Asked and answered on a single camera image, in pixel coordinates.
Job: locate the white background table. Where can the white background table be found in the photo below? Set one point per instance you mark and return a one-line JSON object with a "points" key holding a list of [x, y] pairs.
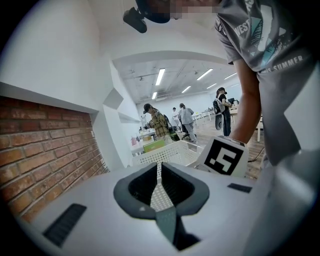
{"points": [[137, 149]]}

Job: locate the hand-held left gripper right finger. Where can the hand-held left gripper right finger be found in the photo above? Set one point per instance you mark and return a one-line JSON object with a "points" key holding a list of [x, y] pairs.
{"points": [[225, 212]]}

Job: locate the person's right forearm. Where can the person's right forearm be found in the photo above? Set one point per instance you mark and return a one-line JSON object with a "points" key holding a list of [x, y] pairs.
{"points": [[246, 112]]}

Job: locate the black head-mounted camera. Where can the black head-mounted camera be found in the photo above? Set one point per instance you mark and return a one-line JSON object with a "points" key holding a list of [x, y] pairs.
{"points": [[136, 18]]}

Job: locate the row of ceiling lights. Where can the row of ceiling lights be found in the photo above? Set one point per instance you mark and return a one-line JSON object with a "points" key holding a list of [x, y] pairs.
{"points": [[160, 76]]}

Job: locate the black green office chair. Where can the black green office chair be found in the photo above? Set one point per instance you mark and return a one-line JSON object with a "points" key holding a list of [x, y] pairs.
{"points": [[172, 135]]}

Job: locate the white plastic basket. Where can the white plastic basket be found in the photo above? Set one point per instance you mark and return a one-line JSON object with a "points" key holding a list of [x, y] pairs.
{"points": [[162, 152]]}

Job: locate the person's grey t-shirt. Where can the person's grey t-shirt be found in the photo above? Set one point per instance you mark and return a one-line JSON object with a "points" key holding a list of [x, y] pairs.
{"points": [[275, 87]]}

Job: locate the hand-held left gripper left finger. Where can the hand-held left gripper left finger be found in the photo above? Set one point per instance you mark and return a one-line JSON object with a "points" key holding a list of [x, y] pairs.
{"points": [[100, 212]]}

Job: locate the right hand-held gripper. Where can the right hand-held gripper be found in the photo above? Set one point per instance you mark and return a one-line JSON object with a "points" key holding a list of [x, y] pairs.
{"points": [[225, 157]]}

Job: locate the green book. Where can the green book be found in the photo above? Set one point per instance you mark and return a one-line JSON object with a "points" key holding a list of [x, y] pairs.
{"points": [[153, 146]]}

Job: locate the pink bottle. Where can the pink bottle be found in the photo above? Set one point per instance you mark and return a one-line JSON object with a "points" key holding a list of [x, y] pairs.
{"points": [[134, 141]]}

